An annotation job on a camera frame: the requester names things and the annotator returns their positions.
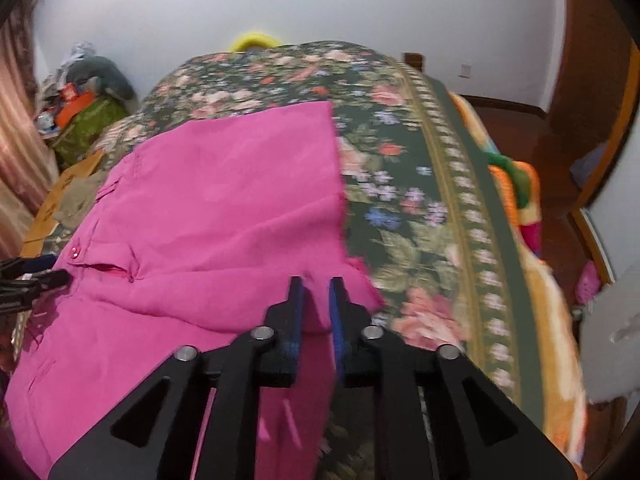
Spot floral green bedspread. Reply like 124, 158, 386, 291
94, 41, 544, 422

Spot white wall socket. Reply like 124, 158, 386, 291
459, 64, 472, 79

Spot olive green folded pants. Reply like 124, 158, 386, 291
53, 170, 107, 230

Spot orange box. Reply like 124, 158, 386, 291
54, 91, 96, 129

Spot striped pink curtain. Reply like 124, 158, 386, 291
1, 0, 58, 259

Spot pink pants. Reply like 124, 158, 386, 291
6, 102, 382, 479

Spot wooden door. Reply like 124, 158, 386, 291
548, 0, 639, 208

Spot green storage box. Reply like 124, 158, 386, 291
51, 96, 128, 170

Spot yellow curved bed rail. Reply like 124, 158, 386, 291
229, 32, 282, 52

